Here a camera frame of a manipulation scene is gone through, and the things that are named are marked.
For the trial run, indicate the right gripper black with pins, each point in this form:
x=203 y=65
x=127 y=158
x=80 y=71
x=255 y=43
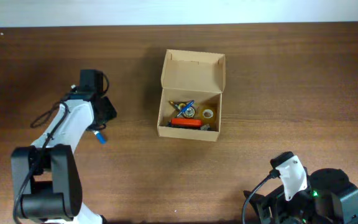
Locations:
x=263 y=202

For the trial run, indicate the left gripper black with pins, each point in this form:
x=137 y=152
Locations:
x=107 y=109

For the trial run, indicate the white blue marker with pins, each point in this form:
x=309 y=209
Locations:
x=99 y=137

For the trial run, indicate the white blue staples box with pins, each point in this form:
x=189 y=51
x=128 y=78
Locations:
x=205 y=127

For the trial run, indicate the brown cardboard box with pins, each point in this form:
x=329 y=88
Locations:
x=191 y=76

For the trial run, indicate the orange stapler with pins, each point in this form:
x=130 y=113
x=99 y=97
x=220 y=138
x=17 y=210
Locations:
x=186 y=123

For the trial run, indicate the yellow tape roll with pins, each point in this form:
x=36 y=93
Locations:
x=208 y=113

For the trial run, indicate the blue pen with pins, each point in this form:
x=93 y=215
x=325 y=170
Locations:
x=184 y=108

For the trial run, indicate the yellow correction tape dispenser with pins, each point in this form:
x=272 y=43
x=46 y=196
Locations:
x=185 y=110

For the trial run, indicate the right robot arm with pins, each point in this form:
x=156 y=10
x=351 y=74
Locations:
x=329 y=197

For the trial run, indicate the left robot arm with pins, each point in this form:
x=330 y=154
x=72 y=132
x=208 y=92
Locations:
x=46 y=183

